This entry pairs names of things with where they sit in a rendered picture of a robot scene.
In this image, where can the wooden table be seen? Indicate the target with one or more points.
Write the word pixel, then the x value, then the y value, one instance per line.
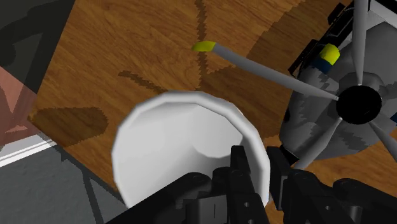
pixel 124 46

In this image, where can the white cup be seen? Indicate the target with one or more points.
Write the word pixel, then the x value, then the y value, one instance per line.
pixel 161 139

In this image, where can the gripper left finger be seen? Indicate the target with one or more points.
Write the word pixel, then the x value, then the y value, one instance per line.
pixel 238 173

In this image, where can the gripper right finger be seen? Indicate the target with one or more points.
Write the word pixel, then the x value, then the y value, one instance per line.
pixel 280 180

